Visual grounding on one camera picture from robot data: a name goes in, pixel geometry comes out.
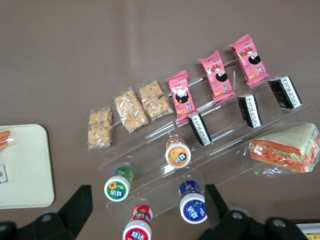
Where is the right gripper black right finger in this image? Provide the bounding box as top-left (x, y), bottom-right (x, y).
top-left (197, 184), bottom-right (309, 240)

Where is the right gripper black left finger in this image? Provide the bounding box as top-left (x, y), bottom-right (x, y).
top-left (0, 184), bottom-right (94, 240)

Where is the blue gum bottle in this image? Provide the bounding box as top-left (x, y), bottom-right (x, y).
top-left (178, 180), bottom-right (208, 224)

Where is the beige plastic tray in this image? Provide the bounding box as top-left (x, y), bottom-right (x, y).
top-left (0, 124), bottom-right (55, 210)

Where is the orange gum bottle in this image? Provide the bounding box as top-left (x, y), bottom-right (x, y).
top-left (164, 136), bottom-right (192, 170)

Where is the white rectangular tray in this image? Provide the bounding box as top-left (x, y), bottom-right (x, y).
top-left (296, 219), bottom-right (320, 240)

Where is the clear acrylic stepped stand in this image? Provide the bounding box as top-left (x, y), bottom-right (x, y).
top-left (97, 58), bottom-right (320, 226)

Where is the clear rice crisp packet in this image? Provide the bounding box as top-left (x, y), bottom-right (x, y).
top-left (138, 79), bottom-right (174, 122)
top-left (86, 106), bottom-right (114, 150)
top-left (112, 86), bottom-right (150, 134)

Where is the wrapped triangular sandwich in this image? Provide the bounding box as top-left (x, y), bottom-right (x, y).
top-left (0, 129), bottom-right (16, 150)
top-left (241, 122), bottom-right (320, 178)

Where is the black milk carton right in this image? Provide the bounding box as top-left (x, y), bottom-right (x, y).
top-left (187, 111), bottom-right (213, 147)

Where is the black milk carton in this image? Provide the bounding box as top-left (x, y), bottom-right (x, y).
top-left (187, 111), bottom-right (213, 147)
top-left (267, 75), bottom-right (303, 110)
top-left (236, 93), bottom-right (263, 130)

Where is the black milk carton middle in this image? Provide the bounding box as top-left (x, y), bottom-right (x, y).
top-left (236, 93), bottom-right (263, 130)

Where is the pink cartoon snack packet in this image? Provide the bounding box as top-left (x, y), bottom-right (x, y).
top-left (165, 69), bottom-right (197, 123)
top-left (228, 34), bottom-right (270, 88)
top-left (198, 49), bottom-right (236, 103)

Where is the black milk carton left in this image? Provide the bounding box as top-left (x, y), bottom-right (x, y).
top-left (267, 75), bottom-right (303, 110)

